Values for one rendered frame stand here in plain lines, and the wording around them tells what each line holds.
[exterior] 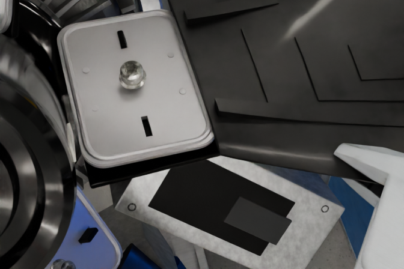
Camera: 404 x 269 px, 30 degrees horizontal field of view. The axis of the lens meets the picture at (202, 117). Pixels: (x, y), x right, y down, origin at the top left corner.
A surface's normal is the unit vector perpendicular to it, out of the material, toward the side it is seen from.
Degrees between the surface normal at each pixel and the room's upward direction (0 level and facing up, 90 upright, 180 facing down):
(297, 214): 50
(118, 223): 43
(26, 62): 64
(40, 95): 69
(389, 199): 6
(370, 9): 5
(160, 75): 8
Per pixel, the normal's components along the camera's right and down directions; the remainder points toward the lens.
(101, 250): 0.78, -0.17
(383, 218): -0.08, -0.39
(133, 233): -0.46, -0.80
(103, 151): 0.05, -0.57
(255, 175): 0.19, 0.35
